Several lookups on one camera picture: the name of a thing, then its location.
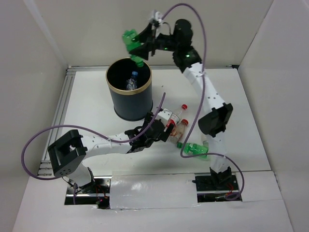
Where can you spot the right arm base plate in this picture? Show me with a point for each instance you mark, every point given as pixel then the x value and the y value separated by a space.
pixel 218 187

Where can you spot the clear wide-mouth plastic jar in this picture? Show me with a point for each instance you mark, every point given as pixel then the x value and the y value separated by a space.
pixel 204 140

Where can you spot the crushed bottle red cap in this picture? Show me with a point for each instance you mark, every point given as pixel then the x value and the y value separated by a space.
pixel 178 132

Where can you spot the silver foil sheet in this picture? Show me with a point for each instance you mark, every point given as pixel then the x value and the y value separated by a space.
pixel 156 191

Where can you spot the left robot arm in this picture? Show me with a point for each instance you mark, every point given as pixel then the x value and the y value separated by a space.
pixel 68 152

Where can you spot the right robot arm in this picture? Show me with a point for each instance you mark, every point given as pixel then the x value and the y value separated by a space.
pixel 216 111

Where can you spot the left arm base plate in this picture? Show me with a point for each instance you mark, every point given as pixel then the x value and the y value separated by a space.
pixel 99 195

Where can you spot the black bin with gold rim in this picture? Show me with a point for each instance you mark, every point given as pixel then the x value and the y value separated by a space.
pixel 130 105

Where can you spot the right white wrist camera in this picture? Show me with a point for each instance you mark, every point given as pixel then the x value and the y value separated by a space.
pixel 155 18

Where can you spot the red label water bottle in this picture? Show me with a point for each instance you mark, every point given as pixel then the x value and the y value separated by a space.
pixel 176 115

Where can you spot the green bottle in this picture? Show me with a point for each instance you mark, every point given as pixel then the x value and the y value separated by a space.
pixel 131 43
pixel 192 148

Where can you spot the blue label water bottle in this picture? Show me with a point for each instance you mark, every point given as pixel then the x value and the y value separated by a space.
pixel 131 83

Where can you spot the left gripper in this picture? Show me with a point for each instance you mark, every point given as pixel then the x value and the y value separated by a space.
pixel 166 133

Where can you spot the aluminium frame rail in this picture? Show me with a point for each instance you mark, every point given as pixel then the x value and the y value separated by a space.
pixel 45 169

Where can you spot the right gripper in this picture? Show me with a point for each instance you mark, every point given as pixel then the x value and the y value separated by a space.
pixel 147 35

